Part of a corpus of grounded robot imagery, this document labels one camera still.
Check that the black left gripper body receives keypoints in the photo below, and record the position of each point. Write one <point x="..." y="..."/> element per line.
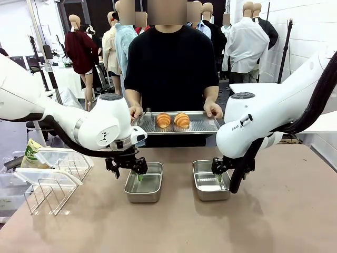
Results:
<point x="126" y="159"/>

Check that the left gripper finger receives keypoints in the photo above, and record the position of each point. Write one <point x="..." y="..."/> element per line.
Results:
<point x="111" y="164"/>
<point x="140" y="166"/>

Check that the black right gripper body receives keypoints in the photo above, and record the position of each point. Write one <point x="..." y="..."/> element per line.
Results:
<point x="229" y="163"/>

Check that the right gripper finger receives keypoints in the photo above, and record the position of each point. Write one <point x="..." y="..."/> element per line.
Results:
<point x="252" y="166"/>
<point x="218" y="166"/>

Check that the rectangular steel container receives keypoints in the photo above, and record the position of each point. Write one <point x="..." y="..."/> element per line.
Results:
<point x="143" y="196"/>
<point x="210" y="195"/>

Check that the perforated metal baking tray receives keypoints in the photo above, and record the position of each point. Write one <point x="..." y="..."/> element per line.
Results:
<point x="200" y="124"/>

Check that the golden croissant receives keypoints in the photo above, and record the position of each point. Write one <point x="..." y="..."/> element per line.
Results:
<point x="181" y="120"/>
<point x="163" y="120"/>

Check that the clear plastic container lid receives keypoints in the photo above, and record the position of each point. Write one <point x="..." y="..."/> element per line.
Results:
<point x="44" y="176"/>
<point x="60" y="155"/>

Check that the metal tongs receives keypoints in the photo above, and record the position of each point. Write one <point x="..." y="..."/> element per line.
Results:
<point x="148" y="109"/>

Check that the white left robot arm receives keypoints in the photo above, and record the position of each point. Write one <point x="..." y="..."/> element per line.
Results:
<point x="110" y="121"/>

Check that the person's left forearm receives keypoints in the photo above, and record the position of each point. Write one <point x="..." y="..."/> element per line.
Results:
<point x="210" y="95"/>

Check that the person's right forearm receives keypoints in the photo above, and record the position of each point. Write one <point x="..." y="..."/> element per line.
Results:
<point x="133" y="97"/>

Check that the person's right hand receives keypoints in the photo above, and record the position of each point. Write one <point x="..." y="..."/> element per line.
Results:
<point x="135" y="112"/>

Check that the person's left hand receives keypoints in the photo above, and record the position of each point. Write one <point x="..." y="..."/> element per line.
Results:
<point x="212" y="109"/>

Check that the white background table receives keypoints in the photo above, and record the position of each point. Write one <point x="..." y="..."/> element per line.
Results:
<point x="252" y="87"/>

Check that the black office chair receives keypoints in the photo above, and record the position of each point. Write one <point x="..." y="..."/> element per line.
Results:
<point x="39" y="130"/>

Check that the yellow green snack bag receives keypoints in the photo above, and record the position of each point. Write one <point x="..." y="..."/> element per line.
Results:
<point x="30" y="155"/>

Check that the grey stand pole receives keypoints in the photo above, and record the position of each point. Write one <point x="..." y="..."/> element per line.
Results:
<point x="52" y="79"/>

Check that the person in black t-shirt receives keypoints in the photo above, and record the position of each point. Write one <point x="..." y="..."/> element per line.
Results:
<point x="171" y="66"/>

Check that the clear plastic storage bin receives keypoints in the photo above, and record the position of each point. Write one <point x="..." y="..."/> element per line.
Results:
<point x="10" y="189"/>

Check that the mannequin in beige shirt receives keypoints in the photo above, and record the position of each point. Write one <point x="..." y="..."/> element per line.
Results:
<point x="109" y="47"/>

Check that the mannequin in light blue shirt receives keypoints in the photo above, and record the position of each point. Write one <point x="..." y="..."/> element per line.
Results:
<point x="122" y="44"/>

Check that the black tripod stand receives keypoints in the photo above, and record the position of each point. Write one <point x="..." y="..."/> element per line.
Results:
<point x="285" y="52"/>

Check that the mannequin in white shirt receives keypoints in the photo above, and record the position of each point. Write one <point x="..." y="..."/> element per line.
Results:
<point x="245" y="44"/>

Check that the mannequin in black clothes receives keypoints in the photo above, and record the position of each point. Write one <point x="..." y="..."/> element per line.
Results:
<point x="219" y="39"/>

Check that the mannequin in red clothes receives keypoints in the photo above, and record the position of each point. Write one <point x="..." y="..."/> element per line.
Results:
<point x="139" y="30"/>

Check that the mannequin in black jacket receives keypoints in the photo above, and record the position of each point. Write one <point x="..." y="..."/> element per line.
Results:
<point x="271" y="31"/>

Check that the mannequin in pale blue collar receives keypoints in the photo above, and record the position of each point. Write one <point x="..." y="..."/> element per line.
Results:
<point x="204" y="29"/>

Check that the background person dark clothes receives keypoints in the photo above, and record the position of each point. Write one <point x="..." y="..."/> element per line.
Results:
<point x="3" y="52"/>

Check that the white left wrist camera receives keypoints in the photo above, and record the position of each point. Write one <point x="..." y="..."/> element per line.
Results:
<point x="139" y="135"/>

